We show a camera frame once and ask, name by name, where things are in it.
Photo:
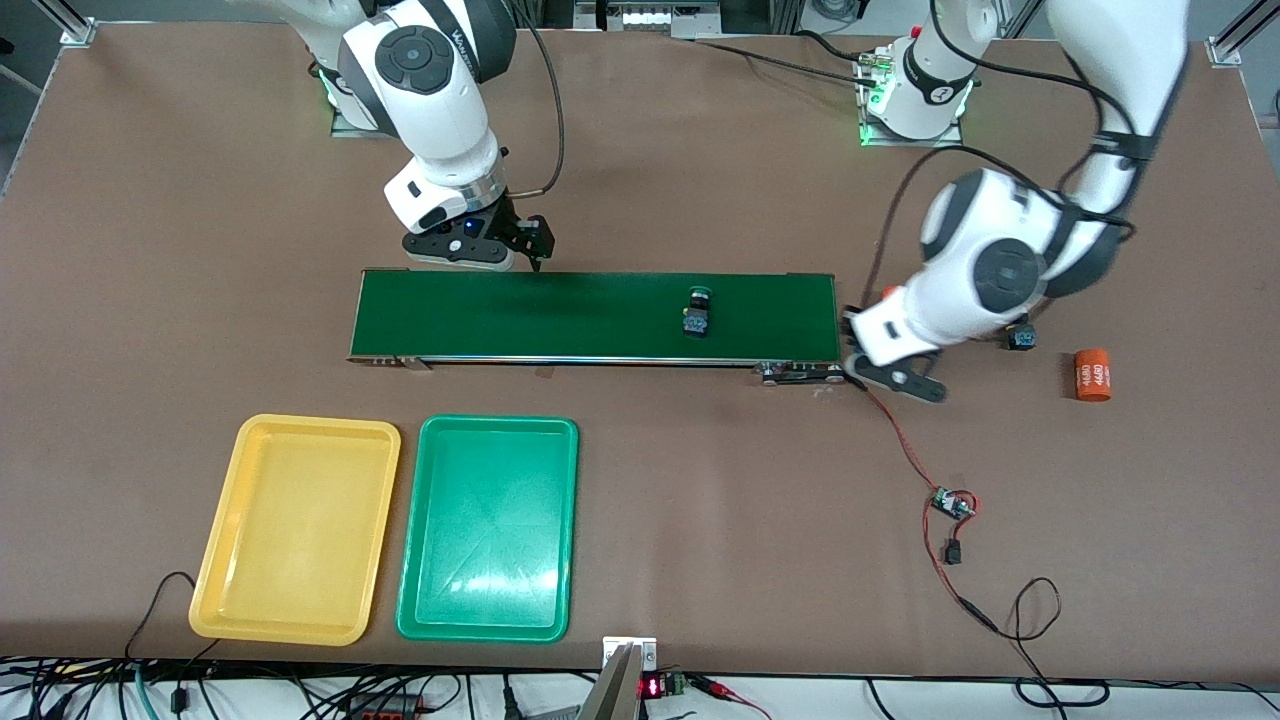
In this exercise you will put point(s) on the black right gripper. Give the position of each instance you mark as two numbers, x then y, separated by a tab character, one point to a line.
519	226

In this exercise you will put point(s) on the green push button switch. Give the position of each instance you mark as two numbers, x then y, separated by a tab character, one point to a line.
697	318

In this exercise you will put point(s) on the yellow push button switch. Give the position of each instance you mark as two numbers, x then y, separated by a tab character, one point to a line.
1021	338

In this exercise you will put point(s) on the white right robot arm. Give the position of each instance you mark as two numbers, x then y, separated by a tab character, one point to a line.
440	130

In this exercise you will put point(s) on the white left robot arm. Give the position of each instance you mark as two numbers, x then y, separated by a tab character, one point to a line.
960	230

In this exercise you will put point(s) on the green conveyor belt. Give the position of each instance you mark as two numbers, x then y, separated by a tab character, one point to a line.
560	315

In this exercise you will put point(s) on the small green circuit board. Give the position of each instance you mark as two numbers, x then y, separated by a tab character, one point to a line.
950	503

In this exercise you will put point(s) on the grey equipment box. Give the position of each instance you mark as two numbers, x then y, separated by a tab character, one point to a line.
650	18

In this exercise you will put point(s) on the small black connector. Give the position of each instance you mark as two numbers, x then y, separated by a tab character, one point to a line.
953	552

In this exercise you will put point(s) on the green plastic tray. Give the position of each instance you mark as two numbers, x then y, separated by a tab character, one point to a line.
490	530

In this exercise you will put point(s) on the yellow plastic tray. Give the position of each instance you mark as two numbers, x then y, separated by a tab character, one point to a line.
295	530

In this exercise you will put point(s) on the red clip lead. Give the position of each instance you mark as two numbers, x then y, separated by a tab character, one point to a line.
725	690

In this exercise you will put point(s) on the red digit display module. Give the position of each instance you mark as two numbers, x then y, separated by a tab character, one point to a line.
655	687

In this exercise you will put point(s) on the red and black power strip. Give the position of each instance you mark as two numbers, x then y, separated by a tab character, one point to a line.
385	708

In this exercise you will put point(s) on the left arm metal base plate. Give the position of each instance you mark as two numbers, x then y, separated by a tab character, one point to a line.
880	143

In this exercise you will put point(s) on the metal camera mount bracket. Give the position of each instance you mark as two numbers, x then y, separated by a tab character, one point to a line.
625	680

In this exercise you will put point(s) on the aluminium frame profile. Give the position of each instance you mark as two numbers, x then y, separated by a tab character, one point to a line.
1240	35
72	25

